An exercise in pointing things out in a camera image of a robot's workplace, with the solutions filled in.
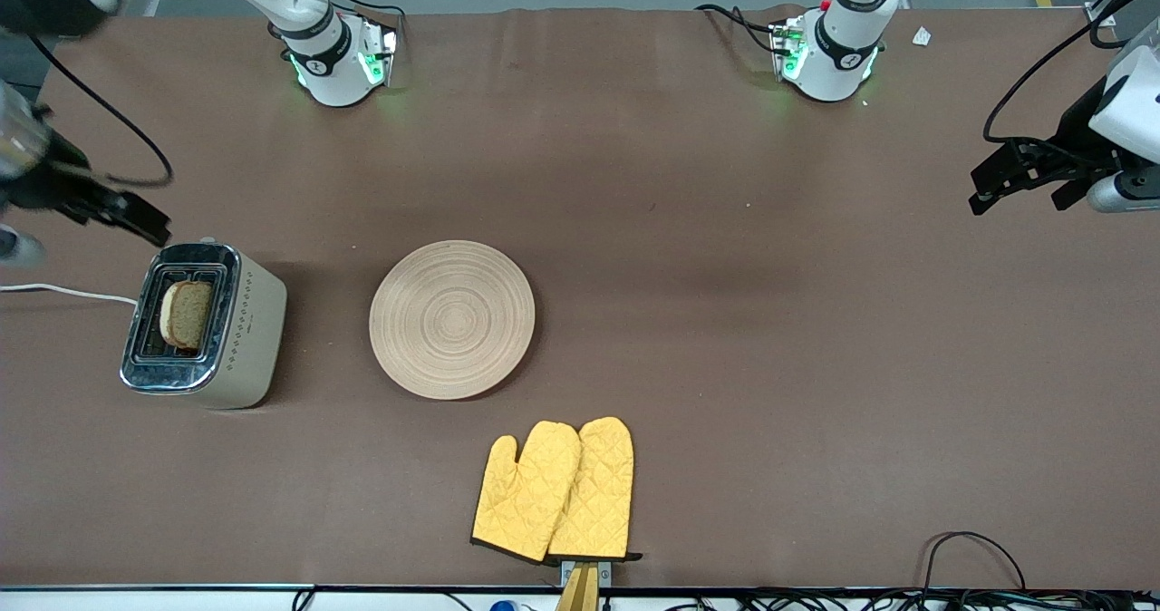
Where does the black cable bundle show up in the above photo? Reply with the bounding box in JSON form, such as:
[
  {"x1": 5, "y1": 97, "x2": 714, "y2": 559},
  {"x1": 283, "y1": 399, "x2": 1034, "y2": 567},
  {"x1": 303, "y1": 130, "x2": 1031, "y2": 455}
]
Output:
[{"x1": 634, "y1": 588, "x2": 1160, "y2": 611}]

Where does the beige chrome two-slot toaster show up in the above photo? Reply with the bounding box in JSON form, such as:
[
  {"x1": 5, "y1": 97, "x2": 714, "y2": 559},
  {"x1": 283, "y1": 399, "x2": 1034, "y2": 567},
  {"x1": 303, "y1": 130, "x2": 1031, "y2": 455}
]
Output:
[{"x1": 120, "y1": 241, "x2": 288, "y2": 410}]

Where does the yellow quilted oven mitt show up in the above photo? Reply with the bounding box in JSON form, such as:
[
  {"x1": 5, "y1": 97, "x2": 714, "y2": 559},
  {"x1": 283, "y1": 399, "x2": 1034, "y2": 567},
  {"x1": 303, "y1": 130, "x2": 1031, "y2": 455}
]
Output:
[
  {"x1": 470, "y1": 422, "x2": 582, "y2": 564},
  {"x1": 546, "y1": 416, "x2": 643, "y2": 562}
]

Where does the small metal bracket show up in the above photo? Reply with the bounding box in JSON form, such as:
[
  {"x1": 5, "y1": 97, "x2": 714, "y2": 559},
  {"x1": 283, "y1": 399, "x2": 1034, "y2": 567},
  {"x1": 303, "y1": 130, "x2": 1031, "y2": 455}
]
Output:
[{"x1": 560, "y1": 559, "x2": 613, "y2": 589}]

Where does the white toaster power cord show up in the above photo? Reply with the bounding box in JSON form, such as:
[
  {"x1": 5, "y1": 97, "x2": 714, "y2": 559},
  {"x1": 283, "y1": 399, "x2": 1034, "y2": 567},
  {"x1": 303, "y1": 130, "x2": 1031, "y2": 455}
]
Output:
[{"x1": 0, "y1": 283, "x2": 139, "y2": 306}]

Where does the black left arm base cable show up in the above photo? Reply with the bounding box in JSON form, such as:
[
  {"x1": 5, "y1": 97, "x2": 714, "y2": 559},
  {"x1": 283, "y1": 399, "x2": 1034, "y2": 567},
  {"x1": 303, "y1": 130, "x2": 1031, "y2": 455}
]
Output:
[{"x1": 695, "y1": 4, "x2": 782, "y2": 55}]

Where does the wooden stick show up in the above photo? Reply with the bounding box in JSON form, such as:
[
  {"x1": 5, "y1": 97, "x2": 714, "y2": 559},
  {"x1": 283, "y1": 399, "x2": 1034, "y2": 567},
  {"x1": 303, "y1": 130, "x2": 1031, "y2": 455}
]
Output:
[{"x1": 555, "y1": 564, "x2": 601, "y2": 611}]

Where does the brown table cover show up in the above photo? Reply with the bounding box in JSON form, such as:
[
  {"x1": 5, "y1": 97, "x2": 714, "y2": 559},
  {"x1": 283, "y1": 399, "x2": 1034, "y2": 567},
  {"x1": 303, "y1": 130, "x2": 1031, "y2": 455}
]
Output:
[{"x1": 0, "y1": 5, "x2": 1160, "y2": 591}]

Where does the black right arm base cable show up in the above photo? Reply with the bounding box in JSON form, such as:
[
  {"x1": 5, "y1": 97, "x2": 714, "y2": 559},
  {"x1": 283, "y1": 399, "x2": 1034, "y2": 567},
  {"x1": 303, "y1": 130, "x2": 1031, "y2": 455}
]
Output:
[{"x1": 290, "y1": 0, "x2": 405, "y2": 50}]

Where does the brown bread slice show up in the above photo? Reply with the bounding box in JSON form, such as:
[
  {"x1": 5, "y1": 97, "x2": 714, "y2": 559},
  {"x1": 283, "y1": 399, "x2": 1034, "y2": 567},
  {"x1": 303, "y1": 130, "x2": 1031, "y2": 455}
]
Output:
[{"x1": 159, "y1": 279, "x2": 216, "y2": 351}]

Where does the round wooden plate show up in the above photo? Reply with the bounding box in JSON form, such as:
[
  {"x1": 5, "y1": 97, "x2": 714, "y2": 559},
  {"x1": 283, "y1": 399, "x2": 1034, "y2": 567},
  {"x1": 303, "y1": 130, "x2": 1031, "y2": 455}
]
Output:
[{"x1": 369, "y1": 240, "x2": 537, "y2": 402}]

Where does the black arm base cable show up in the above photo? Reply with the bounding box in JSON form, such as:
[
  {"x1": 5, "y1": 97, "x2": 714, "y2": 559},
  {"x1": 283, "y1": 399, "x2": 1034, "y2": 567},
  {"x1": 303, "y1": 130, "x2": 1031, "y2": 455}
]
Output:
[
  {"x1": 695, "y1": 4, "x2": 782, "y2": 55},
  {"x1": 290, "y1": 0, "x2": 405, "y2": 50}
]

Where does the black looped cable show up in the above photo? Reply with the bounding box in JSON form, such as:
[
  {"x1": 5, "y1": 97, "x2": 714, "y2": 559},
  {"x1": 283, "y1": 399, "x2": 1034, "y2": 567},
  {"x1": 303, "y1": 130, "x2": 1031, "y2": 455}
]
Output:
[{"x1": 920, "y1": 530, "x2": 1030, "y2": 594}]

